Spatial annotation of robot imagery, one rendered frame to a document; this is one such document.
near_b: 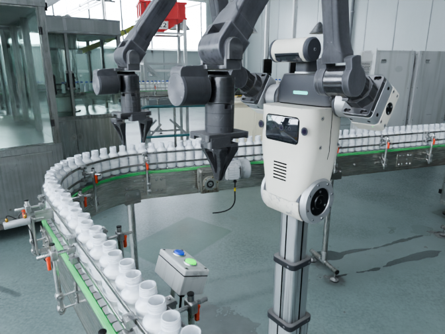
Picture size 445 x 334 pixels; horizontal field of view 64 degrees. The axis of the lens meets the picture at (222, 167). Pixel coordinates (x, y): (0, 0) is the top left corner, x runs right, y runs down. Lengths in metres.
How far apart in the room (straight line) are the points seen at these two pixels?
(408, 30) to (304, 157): 12.79
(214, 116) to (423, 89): 6.67
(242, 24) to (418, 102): 6.61
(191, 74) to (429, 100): 6.88
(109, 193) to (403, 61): 5.65
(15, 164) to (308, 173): 3.07
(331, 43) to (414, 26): 12.82
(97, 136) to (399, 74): 5.08
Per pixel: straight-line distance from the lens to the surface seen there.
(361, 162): 2.89
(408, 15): 13.88
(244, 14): 0.70
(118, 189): 2.19
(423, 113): 7.34
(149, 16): 1.11
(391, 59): 6.67
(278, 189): 1.21
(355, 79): 0.94
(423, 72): 7.19
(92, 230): 1.10
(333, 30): 0.93
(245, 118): 4.79
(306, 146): 1.11
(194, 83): 0.63
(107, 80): 1.04
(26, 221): 1.51
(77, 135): 5.83
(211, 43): 0.67
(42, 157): 3.81
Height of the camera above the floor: 1.62
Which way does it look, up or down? 16 degrees down
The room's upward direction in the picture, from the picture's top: straight up
